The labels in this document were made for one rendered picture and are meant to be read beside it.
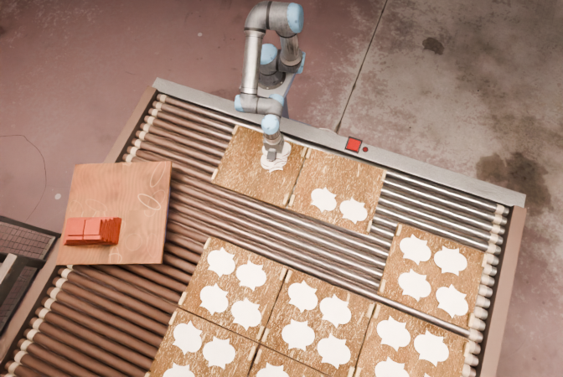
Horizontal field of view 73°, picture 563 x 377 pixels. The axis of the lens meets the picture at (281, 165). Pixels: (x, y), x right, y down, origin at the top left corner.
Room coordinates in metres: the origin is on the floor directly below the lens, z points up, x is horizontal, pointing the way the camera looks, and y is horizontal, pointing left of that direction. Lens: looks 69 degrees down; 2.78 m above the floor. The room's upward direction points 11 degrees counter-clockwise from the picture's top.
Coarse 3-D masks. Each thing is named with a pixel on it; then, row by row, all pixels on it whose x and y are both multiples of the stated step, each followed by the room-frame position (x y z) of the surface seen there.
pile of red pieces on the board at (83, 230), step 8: (72, 224) 0.53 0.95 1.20; (80, 224) 0.52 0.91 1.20; (88, 224) 0.51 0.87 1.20; (96, 224) 0.51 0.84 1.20; (104, 224) 0.51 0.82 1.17; (112, 224) 0.52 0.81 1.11; (120, 224) 0.53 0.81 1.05; (72, 232) 0.49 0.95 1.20; (80, 232) 0.48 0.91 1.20; (88, 232) 0.48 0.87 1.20; (96, 232) 0.47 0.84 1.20; (104, 232) 0.47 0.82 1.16; (112, 232) 0.49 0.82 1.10; (64, 240) 0.49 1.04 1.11; (72, 240) 0.47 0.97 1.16; (80, 240) 0.46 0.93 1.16; (88, 240) 0.45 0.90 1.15; (96, 240) 0.45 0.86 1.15; (104, 240) 0.44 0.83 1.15; (112, 240) 0.45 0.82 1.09
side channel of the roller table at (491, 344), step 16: (512, 208) 0.26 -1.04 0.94; (512, 224) 0.18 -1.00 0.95; (512, 240) 0.11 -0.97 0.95; (512, 256) 0.04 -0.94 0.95; (496, 272) -0.01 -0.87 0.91; (512, 272) -0.02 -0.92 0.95; (496, 288) -0.07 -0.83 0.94; (496, 304) -0.14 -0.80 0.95; (496, 320) -0.20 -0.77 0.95; (496, 336) -0.26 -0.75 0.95; (480, 352) -0.31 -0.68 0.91; (496, 352) -0.31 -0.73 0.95; (480, 368) -0.36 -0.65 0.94; (496, 368) -0.37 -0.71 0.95
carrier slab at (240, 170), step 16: (240, 128) 0.96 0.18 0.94; (240, 144) 0.87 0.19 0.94; (256, 144) 0.85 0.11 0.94; (224, 160) 0.80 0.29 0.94; (240, 160) 0.78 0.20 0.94; (256, 160) 0.76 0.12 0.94; (288, 160) 0.72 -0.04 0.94; (224, 176) 0.71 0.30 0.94; (240, 176) 0.69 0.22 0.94; (256, 176) 0.67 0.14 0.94; (272, 176) 0.66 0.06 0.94; (288, 176) 0.64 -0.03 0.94; (240, 192) 0.61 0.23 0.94; (256, 192) 0.59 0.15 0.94; (272, 192) 0.57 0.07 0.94; (288, 192) 0.56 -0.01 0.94
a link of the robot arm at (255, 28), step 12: (252, 12) 1.20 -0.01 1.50; (264, 12) 1.18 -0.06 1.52; (252, 24) 1.15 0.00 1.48; (264, 24) 1.15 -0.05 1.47; (252, 36) 1.12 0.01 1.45; (252, 48) 1.08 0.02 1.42; (252, 60) 1.04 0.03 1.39; (252, 72) 1.00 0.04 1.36; (252, 84) 0.96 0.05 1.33; (240, 96) 0.93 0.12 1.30; (252, 96) 0.92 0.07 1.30; (240, 108) 0.89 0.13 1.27; (252, 108) 0.87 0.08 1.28
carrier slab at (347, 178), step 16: (320, 160) 0.69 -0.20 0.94; (336, 160) 0.67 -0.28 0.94; (352, 160) 0.66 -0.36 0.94; (304, 176) 0.62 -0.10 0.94; (320, 176) 0.60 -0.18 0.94; (336, 176) 0.59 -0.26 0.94; (352, 176) 0.57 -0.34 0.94; (368, 176) 0.55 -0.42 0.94; (304, 192) 0.54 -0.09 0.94; (336, 192) 0.51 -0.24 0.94; (352, 192) 0.49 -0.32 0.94; (368, 192) 0.47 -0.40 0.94; (288, 208) 0.48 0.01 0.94; (304, 208) 0.46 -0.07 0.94; (336, 208) 0.43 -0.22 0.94; (368, 208) 0.40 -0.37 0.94; (336, 224) 0.35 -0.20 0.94; (352, 224) 0.33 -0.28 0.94
